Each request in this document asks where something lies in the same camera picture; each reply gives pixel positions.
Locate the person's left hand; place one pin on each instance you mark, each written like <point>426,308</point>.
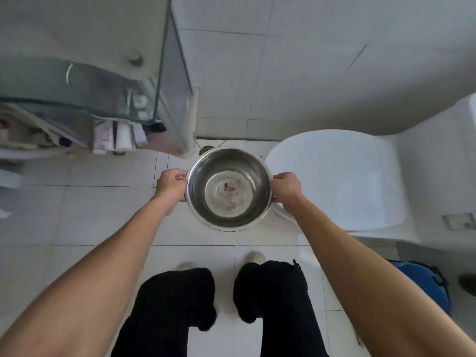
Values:
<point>169,187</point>

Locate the person's right hand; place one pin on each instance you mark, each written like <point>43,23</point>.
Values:
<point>288,189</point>

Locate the brass floor drain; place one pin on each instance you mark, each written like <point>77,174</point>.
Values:
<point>205,149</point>

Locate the stainless steel bowl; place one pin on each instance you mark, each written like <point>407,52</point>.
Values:
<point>228,189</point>

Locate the person's right forearm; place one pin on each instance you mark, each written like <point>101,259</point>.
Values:
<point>372,278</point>

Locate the person's left forearm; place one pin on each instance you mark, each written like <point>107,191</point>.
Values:
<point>93,278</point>

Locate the person's white shoe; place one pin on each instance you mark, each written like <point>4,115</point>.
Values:
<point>186,266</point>
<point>254,257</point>

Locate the person's black trousers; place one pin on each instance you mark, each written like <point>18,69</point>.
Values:
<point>167,312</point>

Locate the white toilet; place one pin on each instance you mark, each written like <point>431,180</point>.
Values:
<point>334,182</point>

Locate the white paper roll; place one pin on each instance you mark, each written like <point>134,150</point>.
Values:
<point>125,137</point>

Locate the chrome vanity leg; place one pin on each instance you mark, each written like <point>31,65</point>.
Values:
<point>193,118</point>

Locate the clear glass vanity counter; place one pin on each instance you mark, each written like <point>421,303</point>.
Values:
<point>93,85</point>

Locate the blue plastic container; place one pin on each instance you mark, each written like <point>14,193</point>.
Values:
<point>424,282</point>

